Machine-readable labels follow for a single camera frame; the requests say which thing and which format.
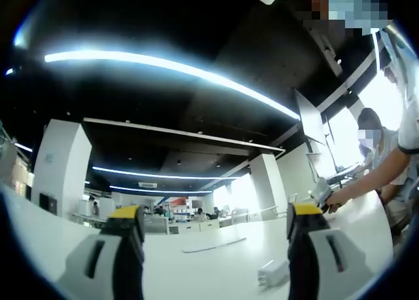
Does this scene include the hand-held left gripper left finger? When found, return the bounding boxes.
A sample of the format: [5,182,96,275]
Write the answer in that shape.
[55,204,146,300]

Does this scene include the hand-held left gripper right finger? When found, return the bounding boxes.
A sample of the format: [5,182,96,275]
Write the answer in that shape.
[286,201,376,300]

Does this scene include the white charger adapter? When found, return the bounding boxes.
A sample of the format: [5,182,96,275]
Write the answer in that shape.
[257,259,291,287]

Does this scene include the white desk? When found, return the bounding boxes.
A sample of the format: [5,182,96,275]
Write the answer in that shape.
[0,181,393,300]

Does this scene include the person's right hand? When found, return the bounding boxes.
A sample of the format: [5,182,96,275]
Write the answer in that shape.
[326,189,354,214]

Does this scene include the white square pillar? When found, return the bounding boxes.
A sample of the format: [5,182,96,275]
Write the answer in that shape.
[31,118,92,222]
[250,153,289,221]

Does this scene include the white appliance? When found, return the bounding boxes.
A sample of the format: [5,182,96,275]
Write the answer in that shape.
[78,200,93,217]
[98,198,114,219]

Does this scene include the black square box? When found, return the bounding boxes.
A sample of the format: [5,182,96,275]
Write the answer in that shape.
[39,192,59,212]

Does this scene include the row of low white cabinets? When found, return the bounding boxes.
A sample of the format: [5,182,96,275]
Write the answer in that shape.
[70,213,230,235]

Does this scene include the operator in white shirt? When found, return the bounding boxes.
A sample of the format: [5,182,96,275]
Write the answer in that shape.
[374,21,419,242]

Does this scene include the long ceiling light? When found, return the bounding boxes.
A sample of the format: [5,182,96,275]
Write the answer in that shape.
[44,49,301,121]

